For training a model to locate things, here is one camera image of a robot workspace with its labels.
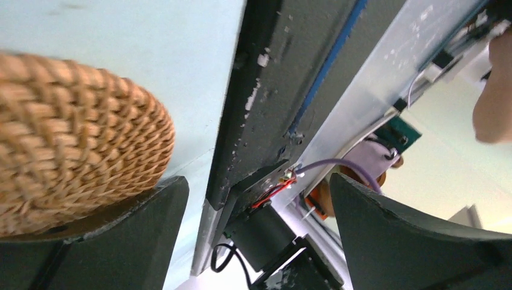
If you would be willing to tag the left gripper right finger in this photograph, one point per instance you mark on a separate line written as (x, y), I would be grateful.
(389, 245)

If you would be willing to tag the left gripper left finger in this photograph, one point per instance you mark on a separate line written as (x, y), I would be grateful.
(127, 245)

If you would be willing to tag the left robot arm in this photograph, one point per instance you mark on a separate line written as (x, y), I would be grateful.
(286, 261)

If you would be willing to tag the person in background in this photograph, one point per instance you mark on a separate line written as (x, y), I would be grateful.
(492, 112)

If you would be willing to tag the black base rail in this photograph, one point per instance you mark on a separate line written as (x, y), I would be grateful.
(293, 61)

